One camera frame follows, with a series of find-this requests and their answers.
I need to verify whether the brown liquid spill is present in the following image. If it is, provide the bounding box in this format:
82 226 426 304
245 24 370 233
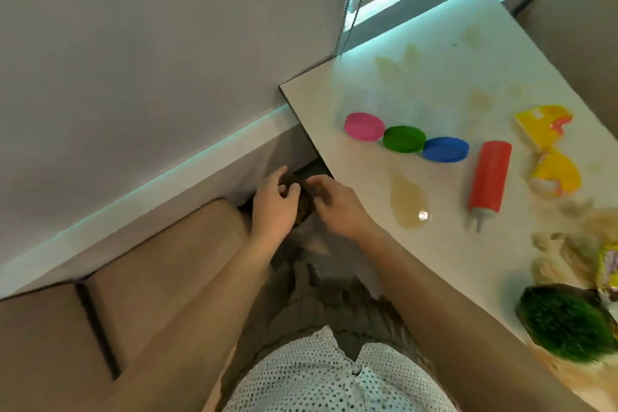
389 173 430 230

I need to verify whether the yellow snack packet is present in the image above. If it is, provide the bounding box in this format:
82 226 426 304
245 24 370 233
596 243 618 293

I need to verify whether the blue round lid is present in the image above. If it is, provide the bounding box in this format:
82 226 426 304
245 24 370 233
422 137 470 164

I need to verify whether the person's left hand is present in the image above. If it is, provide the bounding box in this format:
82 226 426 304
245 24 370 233
250 165 302 247

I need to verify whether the white polka dot shirt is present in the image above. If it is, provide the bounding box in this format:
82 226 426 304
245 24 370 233
221 326 460 412

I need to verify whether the green round lid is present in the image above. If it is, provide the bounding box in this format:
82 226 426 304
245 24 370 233
382 125 427 154

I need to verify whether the pink round lid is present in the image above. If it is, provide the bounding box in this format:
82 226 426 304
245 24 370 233
344 112 386 142

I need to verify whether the dark brown round lump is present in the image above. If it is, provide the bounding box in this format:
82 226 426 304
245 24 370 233
280 173 318 226

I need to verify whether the green fuzzy grass pad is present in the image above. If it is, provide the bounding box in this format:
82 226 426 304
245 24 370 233
515 283 618 363

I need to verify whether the person's right hand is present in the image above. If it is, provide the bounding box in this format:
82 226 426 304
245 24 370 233
305 174 383 244

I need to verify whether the yellow plastic toy mould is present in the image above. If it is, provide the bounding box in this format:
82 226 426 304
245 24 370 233
529 148 583 196
513 105 574 152

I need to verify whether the grey ruffled skirt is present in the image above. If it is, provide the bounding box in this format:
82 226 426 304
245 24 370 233
215 221 435 412

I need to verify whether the person's right forearm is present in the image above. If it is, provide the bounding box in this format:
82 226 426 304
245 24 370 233
360 226 587 412

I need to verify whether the red squeeze bottle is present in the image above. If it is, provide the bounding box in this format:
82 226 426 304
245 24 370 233
467 140 513 233

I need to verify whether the person's left forearm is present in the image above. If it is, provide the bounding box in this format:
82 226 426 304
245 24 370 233
99 233 276 412

